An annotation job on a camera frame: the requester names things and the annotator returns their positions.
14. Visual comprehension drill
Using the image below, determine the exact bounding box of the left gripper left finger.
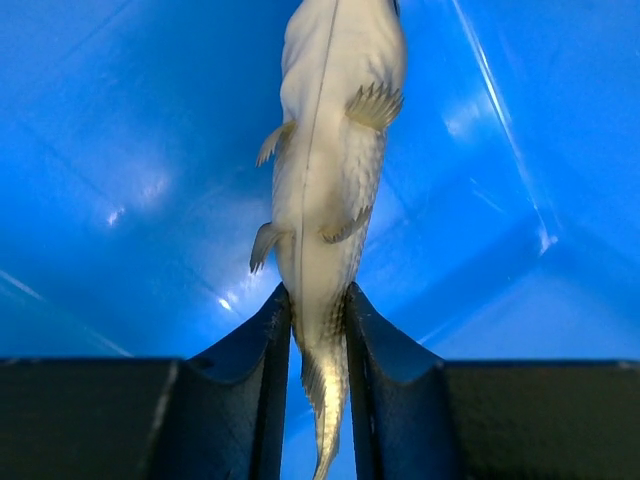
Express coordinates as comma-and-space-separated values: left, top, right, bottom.
1, 287, 290, 479

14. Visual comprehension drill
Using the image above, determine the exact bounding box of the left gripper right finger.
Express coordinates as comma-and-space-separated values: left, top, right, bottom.
345, 285, 639, 479

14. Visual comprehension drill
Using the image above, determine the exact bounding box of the grey toy fish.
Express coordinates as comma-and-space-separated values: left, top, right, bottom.
249, 0, 408, 479

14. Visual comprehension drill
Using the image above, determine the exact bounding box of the blue plastic tray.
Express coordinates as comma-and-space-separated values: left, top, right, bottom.
0, 0, 640, 480

